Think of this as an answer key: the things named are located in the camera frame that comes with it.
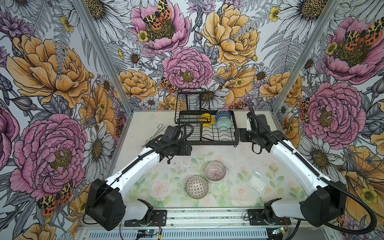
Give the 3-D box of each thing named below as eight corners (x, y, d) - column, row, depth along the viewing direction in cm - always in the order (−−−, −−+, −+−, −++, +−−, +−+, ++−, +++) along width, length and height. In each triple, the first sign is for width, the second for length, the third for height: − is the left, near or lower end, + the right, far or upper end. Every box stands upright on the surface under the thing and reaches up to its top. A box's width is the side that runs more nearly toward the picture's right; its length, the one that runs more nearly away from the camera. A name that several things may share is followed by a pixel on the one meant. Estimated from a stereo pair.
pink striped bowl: (205, 185, 87) (205, 180, 81) (204, 166, 94) (205, 161, 89) (225, 185, 87) (227, 180, 81) (223, 166, 94) (224, 161, 89)
